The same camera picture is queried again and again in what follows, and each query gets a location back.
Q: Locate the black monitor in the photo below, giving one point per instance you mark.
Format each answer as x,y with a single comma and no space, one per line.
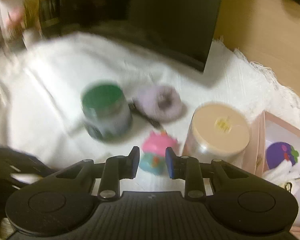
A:
180,29

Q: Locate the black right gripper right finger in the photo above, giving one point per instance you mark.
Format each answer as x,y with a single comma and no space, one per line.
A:
188,169

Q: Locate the pink cardboard box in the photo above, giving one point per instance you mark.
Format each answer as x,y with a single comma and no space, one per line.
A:
265,130

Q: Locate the purple felt eggplant sponge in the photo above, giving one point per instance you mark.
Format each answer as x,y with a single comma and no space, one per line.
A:
277,152

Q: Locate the tan lid clear jar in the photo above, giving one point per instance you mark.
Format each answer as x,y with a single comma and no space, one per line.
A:
217,131

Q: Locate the white fringed table cloth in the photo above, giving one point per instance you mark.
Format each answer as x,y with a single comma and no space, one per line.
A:
41,89

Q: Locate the green lid glass jar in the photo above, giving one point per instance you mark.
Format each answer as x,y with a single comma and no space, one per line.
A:
106,113

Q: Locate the pink teal plush toy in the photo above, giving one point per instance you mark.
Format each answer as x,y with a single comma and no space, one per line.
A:
154,149

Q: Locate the lilac fuzzy scrunchie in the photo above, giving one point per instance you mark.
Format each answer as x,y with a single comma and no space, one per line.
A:
159,102

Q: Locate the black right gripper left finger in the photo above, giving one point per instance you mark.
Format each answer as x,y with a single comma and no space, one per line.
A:
115,169

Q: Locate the folded white towel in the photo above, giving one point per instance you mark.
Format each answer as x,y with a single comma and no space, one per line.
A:
281,174

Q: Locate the black bow hair clip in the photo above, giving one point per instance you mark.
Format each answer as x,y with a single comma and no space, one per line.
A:
292,185

